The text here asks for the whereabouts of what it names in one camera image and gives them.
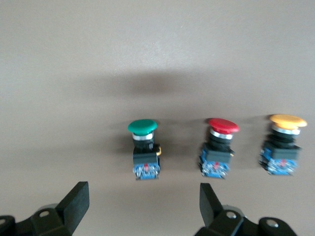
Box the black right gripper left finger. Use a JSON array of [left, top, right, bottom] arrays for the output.
[[0, 181, 90, 236]]

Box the yellow mushroom push button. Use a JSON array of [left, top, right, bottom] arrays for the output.
[[258, 113, 309, 177]]

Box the green mushroom push button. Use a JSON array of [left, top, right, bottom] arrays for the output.
[[127, 118, 163, 181]]

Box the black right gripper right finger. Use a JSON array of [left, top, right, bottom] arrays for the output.
[[193, 182, 299, 236]]

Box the red mushroom push button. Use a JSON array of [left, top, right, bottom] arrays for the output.
[[197, 118, 240, 180]]

